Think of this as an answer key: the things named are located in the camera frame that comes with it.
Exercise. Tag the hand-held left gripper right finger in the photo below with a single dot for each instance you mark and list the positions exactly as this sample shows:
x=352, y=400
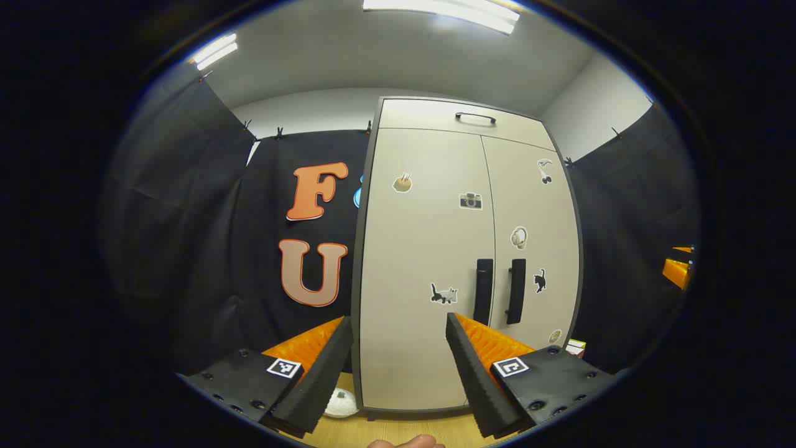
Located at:
x=476, y=379

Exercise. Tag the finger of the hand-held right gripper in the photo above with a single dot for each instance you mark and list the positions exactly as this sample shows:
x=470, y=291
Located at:
x=676, y=272

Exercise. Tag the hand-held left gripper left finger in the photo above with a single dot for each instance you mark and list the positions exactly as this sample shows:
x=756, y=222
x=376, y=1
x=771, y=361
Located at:
x=323, y=373

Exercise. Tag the grey double-door shoe cabinet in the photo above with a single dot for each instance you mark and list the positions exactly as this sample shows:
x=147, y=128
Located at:
x=364, y=249

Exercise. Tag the shoe cabinet door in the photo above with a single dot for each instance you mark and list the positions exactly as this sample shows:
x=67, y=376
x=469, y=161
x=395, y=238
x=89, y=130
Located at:
x=541, y=205
x=423, y=249

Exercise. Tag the white round object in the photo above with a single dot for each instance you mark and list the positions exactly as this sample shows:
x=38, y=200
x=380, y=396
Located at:
x=342, y=403

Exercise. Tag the white cardboard box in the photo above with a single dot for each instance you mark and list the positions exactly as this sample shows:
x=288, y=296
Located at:
x=576, y=348

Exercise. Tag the black backdrop cloth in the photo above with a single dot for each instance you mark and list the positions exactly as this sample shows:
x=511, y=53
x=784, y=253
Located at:
x=186, y=218

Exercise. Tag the ceiling light panel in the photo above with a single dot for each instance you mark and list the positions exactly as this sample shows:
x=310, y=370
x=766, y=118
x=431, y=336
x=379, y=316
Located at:
x=214, y=51
x=448, y=12

